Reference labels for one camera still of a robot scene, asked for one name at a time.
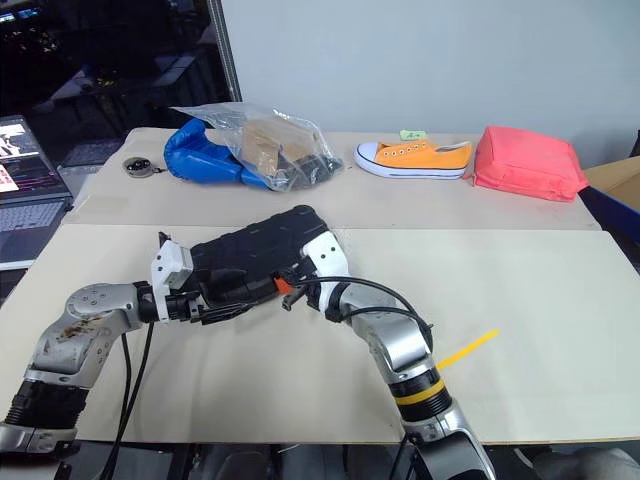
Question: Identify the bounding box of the pink red fabric bag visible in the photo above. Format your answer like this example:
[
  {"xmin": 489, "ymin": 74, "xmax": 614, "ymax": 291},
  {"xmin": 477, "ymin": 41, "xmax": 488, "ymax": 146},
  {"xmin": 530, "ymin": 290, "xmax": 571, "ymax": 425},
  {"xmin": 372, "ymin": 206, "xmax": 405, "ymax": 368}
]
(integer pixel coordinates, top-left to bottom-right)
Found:
[{"xmin": 464, "ymin": 124, "xmax": 590, "ymax": 204}]

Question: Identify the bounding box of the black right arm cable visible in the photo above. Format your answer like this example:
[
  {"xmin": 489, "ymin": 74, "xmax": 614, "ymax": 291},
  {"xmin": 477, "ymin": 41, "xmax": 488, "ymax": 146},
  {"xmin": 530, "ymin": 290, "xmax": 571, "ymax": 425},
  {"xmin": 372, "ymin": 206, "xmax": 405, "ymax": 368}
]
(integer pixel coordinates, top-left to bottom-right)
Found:
[{"xmin": 281, "ymin": 276, "xmax": 435, "ymax": 346}]

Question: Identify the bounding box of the open brown cardboard box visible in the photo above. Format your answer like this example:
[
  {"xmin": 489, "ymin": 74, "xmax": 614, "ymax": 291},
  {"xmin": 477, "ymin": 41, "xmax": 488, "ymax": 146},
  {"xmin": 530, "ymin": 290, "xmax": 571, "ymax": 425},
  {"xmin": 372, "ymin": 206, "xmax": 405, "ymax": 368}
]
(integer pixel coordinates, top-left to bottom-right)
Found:
[{"xmin": 579, "ymin": 155, "xmax": 640, "ymax": 274}]

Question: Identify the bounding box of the black item in bag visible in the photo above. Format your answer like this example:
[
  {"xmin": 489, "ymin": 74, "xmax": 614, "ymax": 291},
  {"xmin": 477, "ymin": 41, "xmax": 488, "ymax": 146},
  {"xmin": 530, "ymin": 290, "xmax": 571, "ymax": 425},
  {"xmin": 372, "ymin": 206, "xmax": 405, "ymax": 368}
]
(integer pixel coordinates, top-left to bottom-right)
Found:
[{"xmin": 280, "ymin": 152, "xmax": 344, "ymax": 190}]

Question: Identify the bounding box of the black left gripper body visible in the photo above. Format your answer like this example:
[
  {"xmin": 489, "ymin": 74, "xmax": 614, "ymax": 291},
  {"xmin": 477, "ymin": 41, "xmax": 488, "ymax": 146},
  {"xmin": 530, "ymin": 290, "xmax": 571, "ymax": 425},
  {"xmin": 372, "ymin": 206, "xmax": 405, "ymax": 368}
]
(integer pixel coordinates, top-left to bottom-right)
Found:
[{"xmin": 164, "ymin": 287, "xmax": 210, "ymax": 326}]

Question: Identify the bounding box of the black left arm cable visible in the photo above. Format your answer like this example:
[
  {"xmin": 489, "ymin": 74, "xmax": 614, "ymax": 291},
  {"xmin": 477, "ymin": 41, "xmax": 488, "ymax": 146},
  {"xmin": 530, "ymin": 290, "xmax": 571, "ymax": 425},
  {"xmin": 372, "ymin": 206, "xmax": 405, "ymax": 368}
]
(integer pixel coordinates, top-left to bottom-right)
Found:
[
  {"xmin": 102, "ymin": 322, "xmax": 155, "ymax": 474},
  {"xmin": 117, "ymin": 332, "xmax": 135, "ymax": 434}
]

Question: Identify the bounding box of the yellow tape strip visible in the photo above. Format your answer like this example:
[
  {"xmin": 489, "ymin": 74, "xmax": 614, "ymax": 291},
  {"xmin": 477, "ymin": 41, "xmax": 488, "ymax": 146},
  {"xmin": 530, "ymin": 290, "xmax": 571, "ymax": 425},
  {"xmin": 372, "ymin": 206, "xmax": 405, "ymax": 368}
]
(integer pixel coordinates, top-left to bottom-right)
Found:
[{"xmin": 437, "ymin": 328, "xmax": 501, "ymax": 372}]

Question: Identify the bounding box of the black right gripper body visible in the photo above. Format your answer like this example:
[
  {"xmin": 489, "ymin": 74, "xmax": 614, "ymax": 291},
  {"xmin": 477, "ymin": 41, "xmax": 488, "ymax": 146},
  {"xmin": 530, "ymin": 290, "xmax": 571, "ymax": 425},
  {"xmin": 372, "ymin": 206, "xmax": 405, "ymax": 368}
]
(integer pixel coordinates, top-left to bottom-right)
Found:
[{"xmin": 285, "ymin": 254, "xmax": 324, "ymax": 302}]

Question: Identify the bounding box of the grey rounded shape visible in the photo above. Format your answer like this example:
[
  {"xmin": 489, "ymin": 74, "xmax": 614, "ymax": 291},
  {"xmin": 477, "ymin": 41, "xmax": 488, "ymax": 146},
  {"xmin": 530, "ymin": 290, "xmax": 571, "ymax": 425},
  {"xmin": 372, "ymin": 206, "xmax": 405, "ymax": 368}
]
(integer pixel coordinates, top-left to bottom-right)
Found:
[{"xmin": 514, "ymin": 446, "xmax": 640, "ymax": 480}]

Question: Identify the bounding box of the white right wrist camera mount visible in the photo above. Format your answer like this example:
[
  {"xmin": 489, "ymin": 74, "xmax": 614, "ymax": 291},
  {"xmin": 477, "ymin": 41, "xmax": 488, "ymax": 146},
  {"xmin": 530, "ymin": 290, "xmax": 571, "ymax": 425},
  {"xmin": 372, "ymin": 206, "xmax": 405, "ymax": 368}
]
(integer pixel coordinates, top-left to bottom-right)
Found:
[{"xmin": 298, "ymin": 230, "xmax": 352, "ymax": 322}]

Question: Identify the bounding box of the blue boxing glove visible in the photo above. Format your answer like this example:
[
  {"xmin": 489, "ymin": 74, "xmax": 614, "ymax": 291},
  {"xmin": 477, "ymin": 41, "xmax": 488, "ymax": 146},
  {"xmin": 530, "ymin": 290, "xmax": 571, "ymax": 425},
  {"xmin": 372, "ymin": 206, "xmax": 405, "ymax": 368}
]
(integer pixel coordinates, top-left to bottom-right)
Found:
[{"xmin": 163, "ymin": 118, "xmax": 271, "ymax": 190}]

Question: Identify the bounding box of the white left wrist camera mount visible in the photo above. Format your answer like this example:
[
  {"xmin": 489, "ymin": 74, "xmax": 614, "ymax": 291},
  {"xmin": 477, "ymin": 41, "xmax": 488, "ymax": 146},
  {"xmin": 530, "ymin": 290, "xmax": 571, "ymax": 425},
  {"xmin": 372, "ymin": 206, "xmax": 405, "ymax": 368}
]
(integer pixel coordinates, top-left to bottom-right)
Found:
[{"xmin": 149, "ymin": 241, "xmax": 195, "ymax": 322}]

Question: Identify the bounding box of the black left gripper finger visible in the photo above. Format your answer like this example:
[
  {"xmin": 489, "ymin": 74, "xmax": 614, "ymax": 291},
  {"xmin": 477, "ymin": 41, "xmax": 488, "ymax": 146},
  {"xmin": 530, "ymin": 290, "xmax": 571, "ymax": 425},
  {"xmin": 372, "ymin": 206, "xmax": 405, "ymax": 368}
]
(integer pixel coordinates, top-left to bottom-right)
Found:
[
  {"xmin": 198, "ymin": 299, "xmax": 255, "ymax": 325},
  {"xmin": 198, "ymin": 268, "xmax": 280, "ymax": 305}
]

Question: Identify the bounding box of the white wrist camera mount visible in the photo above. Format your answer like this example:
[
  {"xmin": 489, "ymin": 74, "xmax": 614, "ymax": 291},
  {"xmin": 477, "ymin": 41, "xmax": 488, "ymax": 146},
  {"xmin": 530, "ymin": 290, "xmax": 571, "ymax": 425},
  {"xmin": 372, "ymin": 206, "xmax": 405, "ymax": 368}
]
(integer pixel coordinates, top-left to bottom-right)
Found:
[
  {"xmin": 149, "ymin": 241, "xmax": 195, "ymax": 322},
  {"xmin": 298, "ymin": 230, "xmax": 352, "ymax": 322}
]

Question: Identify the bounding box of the clear plastic bag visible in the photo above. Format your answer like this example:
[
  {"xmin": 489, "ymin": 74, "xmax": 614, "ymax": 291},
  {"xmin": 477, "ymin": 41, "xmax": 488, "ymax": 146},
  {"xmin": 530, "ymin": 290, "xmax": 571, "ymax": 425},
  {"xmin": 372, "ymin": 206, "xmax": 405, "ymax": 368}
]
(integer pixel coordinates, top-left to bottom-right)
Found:
[{"xmin": 169, "ymin": 102, "xmax": 345, "ymax": 193}]

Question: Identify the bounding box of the orange white canvas sneaker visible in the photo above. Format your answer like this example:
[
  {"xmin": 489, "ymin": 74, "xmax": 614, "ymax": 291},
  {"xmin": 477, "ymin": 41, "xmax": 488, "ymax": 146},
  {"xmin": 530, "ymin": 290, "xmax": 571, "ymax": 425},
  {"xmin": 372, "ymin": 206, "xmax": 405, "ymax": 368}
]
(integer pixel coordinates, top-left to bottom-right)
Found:
[{"xmin": 353, "ymin": 140, "xmax": 474, "ymax": 180}]

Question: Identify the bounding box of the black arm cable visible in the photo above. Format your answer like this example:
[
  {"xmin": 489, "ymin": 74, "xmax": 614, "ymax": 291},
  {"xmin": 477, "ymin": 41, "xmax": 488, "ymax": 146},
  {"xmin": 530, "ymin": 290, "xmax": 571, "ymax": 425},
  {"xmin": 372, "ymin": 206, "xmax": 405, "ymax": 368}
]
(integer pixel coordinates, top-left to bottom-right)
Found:
[
  {"xmin": 117, "ymin": 332, "xmax": 135, "ymax": 434},
  {"xmin": 281, "ymin": 276, "xmax": 435, "ymax": 346},
  {"xmin": 102, "ymin": 322, "xmax": 155, "ymax": 474}
]

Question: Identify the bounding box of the open laptop computer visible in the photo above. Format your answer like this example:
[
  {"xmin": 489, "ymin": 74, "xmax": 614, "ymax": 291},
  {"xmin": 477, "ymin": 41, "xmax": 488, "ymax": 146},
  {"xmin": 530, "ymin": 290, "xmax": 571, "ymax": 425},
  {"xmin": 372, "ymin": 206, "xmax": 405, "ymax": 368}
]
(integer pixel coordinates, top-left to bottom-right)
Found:
[{"xmin": 0, "ymin": 114, "xmax": 76, "ymax": 272}]

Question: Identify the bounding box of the brown cardboard box in bag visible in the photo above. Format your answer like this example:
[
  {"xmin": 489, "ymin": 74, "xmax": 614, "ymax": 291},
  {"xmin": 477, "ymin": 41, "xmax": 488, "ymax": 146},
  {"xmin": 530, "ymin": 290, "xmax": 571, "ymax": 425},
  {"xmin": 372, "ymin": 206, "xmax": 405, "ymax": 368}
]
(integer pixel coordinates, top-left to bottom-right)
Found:
[{"xmin": 241, "ymin": 118, "xmax": 321, "ymax": 177}]

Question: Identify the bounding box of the grey metal post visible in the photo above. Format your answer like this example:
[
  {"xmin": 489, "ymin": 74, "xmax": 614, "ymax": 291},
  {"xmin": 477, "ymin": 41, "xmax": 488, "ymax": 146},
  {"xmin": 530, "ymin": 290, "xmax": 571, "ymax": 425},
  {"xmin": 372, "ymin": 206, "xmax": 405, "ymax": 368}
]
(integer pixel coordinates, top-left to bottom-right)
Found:
[{"xmin": 206, "ymin": 0, "xmax": 245, "ymax": 105}]

